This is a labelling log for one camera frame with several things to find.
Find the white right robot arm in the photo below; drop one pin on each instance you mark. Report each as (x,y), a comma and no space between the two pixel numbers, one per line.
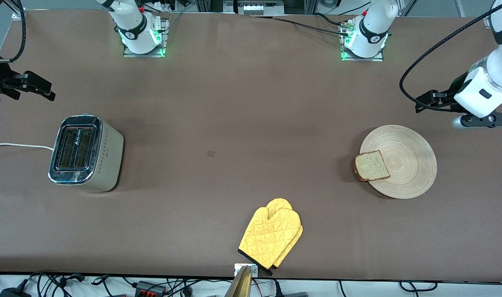
(135,24)

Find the black power adapter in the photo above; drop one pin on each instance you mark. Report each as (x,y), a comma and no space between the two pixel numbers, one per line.
(13,293)

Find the brown bread slice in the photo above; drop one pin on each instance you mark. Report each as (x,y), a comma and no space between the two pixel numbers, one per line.
(372,166)

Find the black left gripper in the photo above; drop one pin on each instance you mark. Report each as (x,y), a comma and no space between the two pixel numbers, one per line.
(457,89)

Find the round wooden plate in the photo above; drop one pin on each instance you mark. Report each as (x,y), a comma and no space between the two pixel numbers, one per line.
(407,165)

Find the aluminium table corner bracket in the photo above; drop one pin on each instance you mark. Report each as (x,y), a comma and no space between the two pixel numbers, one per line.
(16,15)

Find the small metal mount bracket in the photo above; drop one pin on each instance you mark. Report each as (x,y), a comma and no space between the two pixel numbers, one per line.
(255,270)

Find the yellow quilted oven mitt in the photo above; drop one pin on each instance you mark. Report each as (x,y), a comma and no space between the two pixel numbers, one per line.
(267,239)
(279,203)

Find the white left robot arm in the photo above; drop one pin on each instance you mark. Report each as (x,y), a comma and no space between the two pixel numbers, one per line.
(372,29)

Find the silver two-slot toaster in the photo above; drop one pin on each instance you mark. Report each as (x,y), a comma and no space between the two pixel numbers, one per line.
(106,161)

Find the brass coloured camera pole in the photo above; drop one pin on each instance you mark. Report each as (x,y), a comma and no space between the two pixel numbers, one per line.
(240,286)

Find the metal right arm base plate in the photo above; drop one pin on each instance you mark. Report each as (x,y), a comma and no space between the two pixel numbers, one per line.
(129,55)

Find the white power strip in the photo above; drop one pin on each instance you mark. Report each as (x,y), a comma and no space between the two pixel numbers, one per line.
(255,8)

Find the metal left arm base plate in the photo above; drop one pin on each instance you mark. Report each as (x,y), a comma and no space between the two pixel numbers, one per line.
(378,59)

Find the black red connector box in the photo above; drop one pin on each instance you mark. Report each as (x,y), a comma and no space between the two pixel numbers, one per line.
(145,286)

